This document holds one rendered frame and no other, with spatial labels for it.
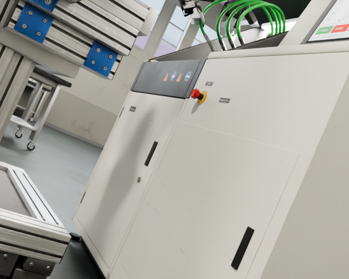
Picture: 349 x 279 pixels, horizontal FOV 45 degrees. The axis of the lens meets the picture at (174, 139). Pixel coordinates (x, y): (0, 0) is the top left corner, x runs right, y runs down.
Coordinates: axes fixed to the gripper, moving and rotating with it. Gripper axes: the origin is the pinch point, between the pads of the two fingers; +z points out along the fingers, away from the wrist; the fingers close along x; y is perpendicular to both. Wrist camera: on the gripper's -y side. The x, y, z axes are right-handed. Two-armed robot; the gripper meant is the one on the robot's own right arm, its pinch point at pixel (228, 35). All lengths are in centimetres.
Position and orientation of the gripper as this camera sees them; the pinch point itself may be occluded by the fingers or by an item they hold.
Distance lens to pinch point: 204.1
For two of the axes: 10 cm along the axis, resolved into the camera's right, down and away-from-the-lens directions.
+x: 4.0, 1.5, -9.0
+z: -4.1, 9.1, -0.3
